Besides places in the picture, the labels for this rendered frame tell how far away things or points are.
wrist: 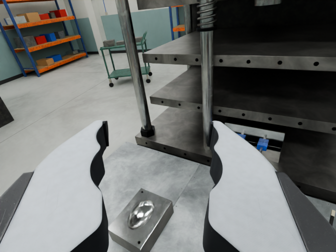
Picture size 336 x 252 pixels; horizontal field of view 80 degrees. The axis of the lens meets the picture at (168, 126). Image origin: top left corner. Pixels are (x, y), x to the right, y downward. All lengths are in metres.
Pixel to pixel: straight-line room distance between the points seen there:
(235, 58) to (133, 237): 0.78
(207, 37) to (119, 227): 0.79
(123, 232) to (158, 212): 0.13
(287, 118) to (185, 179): 0.52
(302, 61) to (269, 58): 0.11
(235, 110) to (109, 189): 0.70
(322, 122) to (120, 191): 0.90
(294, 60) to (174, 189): 0.70
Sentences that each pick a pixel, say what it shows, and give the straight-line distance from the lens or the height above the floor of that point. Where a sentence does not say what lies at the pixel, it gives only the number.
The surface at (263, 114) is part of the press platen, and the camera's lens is 1.01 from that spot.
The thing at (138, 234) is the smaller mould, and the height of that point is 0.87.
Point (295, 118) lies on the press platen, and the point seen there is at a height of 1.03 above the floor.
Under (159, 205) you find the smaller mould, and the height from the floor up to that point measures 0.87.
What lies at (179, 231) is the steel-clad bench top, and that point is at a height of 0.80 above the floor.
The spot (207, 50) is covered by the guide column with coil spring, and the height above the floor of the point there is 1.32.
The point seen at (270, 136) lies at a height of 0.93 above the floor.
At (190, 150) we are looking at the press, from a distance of 1.15.
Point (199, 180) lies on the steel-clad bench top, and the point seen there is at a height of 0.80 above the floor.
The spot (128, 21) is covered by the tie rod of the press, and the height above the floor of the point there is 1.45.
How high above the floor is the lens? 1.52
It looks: 32 degrees down
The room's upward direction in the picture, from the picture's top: 8 degrees counter-clockwise
